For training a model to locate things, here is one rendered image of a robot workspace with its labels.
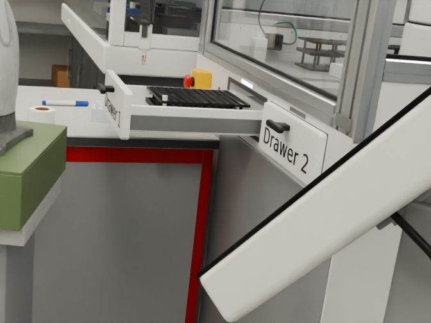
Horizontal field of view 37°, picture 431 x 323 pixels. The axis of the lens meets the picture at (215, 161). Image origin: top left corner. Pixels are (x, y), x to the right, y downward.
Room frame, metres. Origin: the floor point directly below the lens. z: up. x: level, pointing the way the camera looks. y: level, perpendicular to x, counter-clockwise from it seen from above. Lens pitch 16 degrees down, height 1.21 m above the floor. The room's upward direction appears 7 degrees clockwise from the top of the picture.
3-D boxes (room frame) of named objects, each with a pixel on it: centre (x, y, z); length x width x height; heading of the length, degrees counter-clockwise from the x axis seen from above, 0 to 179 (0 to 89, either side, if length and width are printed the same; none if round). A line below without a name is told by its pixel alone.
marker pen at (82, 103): (1.93, 0.47, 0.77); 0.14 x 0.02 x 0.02; 115
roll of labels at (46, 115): (1.69, 0.48, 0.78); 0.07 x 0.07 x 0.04
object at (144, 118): (1.61, 0.06, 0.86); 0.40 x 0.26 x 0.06; 109
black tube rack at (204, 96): (1.61, 0.06, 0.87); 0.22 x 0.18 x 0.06; 109
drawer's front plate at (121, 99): (1.54, 0.25, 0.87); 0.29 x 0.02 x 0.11; 19
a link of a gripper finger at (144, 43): (1.79, 0.23, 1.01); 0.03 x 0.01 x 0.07; 87
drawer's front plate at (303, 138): (1.35, -0.15, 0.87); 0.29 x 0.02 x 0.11; 19
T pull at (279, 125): (1.34, -0.13, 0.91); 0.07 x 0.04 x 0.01; 19
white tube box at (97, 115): (1.82, 0.31, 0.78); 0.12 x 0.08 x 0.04; 98
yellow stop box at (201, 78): (1.95, 0.08, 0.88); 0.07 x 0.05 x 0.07; 19
